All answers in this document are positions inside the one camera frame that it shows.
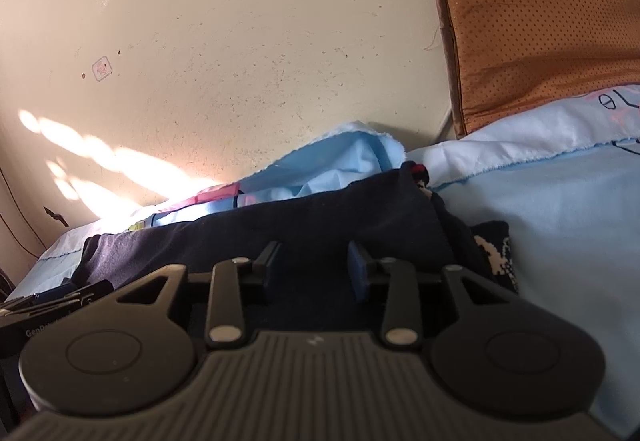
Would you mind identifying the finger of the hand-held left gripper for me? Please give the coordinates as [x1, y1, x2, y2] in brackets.
[0, 279, 116, 313]

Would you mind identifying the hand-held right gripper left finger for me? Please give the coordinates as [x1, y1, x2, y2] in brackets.
[115, 241, 285, 349]

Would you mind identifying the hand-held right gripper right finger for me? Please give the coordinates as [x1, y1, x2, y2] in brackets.
[347, 241, 507, 348]

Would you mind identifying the dark knit reindeer sweater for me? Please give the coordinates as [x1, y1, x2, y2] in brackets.
[70, 161, 518, 322]

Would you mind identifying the blue cartoon pig bedsheet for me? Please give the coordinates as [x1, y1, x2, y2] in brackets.
[10, 84, 640, 437]

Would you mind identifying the brown perforated cushion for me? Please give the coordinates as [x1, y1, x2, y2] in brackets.
[417, 0, 640, 139]

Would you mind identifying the black wall clip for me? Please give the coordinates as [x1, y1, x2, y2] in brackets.
[43, 206, 70, 228]

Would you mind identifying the thin dark wall cable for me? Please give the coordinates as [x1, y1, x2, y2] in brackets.
[0, 166, 48, 258]

